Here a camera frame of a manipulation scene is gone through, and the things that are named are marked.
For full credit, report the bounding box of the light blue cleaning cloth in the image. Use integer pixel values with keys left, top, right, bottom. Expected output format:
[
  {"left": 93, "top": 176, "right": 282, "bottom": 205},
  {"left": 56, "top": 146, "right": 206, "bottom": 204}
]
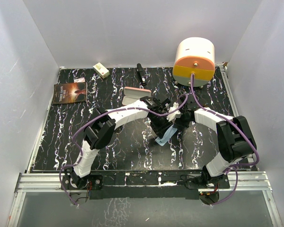
[{"left": 155, "top": 126, "right": 177, "bottom": 146}]

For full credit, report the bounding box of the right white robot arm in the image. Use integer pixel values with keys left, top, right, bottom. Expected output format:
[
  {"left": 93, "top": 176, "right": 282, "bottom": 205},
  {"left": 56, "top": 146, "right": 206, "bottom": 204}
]
[{"left": 175, "top": 95, "right": 256, "bottom": 188}]

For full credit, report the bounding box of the dark book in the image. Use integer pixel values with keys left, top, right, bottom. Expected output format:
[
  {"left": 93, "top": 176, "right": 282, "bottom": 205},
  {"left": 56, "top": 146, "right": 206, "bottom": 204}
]
[{"left": 52, "top": 82, "right": 87, "bottom": 105}]

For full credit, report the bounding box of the round drawer cabinet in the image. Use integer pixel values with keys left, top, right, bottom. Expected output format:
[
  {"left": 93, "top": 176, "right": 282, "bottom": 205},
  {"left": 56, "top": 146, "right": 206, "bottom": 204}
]
[{"left": 172, "top": 37, "right": 215, "bottom": 87}]

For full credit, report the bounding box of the purple cable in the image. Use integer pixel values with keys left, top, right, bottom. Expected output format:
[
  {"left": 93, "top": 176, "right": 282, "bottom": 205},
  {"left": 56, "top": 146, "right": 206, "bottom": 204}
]
[
  {"left": 189, "top": 72, "right": 260, "bottom": 206},
  {"left": 59, "top": 94, "right": 189, "bottom": 207}
]

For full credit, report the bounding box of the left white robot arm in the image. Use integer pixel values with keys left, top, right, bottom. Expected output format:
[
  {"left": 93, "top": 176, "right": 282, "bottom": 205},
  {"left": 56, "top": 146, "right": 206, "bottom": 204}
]
[{"left": 70, "top": 96, "right": 179, "bottom": 189}]

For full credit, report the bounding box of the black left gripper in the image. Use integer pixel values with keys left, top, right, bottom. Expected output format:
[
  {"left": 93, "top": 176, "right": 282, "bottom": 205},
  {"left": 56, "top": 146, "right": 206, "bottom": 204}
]
[{"left": 149, "top": 113, "right": 173, "bottom": 139}]

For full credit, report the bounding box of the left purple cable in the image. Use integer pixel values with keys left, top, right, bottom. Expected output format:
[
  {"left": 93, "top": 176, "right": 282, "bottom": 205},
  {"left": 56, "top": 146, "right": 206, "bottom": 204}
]
[{"left": 59, "top": 94, "right": 189, "bottom": 207}]

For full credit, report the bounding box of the small cream box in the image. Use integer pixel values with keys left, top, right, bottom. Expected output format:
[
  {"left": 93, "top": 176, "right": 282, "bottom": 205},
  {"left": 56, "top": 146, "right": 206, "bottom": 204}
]
[{"left": 93, "top": 62, "right": 110, "bottom": 79}]

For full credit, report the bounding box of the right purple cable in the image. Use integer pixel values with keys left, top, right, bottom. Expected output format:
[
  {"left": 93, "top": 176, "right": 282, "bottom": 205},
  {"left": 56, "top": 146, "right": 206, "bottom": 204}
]
[{"left": 189, "top": 72, "right": 260, "bottom": 206}]

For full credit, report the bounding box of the pink glasses case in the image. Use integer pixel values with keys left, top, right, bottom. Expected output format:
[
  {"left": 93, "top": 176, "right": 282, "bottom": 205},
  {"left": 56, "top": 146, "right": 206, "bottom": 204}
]
[{"left": 122, "top": 87, "right": 151, "bottom": 105}]

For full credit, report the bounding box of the small pink card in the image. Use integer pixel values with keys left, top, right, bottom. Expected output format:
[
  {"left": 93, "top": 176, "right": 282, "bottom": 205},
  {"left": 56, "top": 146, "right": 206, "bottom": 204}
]
[{"left": 74, "top": 78, "right": 85, "bottom": 83}]

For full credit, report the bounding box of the black marker pen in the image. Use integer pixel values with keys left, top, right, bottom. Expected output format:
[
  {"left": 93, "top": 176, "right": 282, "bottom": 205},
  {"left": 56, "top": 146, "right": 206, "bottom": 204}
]
[{"left": 136, "top": 63, "right": 147, "bottom": 86}]

